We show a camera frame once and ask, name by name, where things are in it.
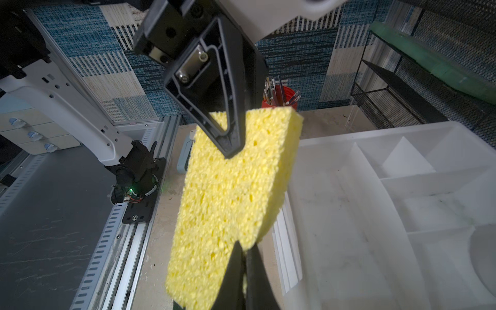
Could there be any pale yellow cellulose sponge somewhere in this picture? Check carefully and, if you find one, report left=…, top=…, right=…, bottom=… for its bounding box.
left=165, top=107, right=304, bottom=309

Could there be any green board on shelf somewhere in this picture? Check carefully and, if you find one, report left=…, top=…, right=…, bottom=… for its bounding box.
left=369, top=21, right=495, bottom=105

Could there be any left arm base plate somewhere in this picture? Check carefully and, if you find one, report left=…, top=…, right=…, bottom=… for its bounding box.
left=122, top=158, right=167, bottom=224

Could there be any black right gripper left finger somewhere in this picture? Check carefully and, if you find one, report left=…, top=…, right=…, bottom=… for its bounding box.
left=211, top=242, right=245, bottom=310

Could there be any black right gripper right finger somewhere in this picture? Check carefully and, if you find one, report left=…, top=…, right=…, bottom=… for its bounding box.
left=245, top=244, right=280, bottom=310

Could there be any white plastic drawer organizer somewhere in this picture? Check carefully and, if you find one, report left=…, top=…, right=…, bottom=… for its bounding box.
left=273, top=121, right=495, bottom=309

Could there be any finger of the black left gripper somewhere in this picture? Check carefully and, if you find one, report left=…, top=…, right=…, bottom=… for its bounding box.
left=164, top=15, right=268, bottom=159

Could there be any aluminium front rail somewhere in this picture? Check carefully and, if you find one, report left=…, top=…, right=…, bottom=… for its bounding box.
left=0, top=115, right=183, bottom=310

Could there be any red pen cup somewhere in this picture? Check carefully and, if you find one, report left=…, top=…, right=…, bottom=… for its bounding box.
left=262, top=85, right=301, bottom=110

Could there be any light blue stapler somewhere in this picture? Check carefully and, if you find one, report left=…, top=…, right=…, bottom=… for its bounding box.
left=176, top=129, right=196, bottom=174

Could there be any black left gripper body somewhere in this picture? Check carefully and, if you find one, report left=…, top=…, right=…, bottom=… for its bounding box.
left=133, top=1, right=233, bottom=66

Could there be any black wire mesh shelf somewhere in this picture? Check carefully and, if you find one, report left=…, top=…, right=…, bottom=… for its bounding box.
left=351, top=1, right=495, bottom=145

